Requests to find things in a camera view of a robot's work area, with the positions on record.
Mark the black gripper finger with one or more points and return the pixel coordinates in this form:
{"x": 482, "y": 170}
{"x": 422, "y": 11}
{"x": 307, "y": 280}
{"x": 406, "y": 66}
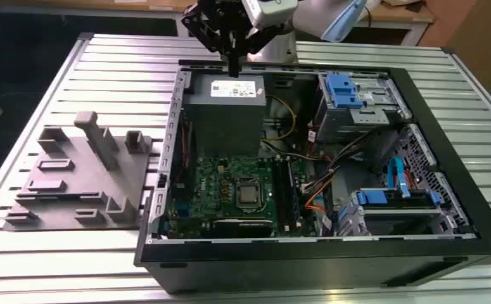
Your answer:
{"x": 208, "y": 36}
{"x": 255, "y": 41}

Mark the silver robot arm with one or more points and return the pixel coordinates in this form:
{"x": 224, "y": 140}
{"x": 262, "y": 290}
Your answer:
{"x": 308, "y": 16}

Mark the blue disk carrier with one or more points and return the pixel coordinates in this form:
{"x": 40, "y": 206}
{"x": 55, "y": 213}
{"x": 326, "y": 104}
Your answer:
{"x": 380, "y": 198}
{"x": 342, "y": 92}

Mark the grey power supply unit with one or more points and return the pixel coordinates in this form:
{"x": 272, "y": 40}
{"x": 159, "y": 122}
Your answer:
{"x": 224, "y": 126}

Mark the silver drive cage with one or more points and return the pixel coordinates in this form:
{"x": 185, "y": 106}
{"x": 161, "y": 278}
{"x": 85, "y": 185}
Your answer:
{"x": 355, "y": 123}

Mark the wooden desk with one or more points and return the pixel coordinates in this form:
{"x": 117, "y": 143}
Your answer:
{"x": 402, "y": 14}

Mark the green motherboard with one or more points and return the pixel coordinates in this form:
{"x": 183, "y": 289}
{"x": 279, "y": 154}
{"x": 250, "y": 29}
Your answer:
{"x": 211, "y": 177}

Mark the silver CPU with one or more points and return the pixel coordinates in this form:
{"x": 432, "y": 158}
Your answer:
{"x": 250, "y": 193}

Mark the brown wooden cabinet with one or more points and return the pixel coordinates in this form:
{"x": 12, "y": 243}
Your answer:
{"x": 482, "y": 31}

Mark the grey parts rack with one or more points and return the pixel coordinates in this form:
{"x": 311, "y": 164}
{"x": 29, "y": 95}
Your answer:
{"x": 80, "y": 177}

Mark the black graphics card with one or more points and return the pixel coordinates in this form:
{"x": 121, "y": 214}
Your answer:
{"x": 240, "y": 226}

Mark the silver disk bay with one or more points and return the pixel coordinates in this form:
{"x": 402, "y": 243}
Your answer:
{"x": 402, "y": 221}

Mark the black PC case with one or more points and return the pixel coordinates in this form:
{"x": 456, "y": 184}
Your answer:
{"x": 270, "y": 263}

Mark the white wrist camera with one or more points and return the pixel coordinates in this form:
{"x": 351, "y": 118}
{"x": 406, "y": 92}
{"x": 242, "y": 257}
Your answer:
{"x": 270, "y": 14}

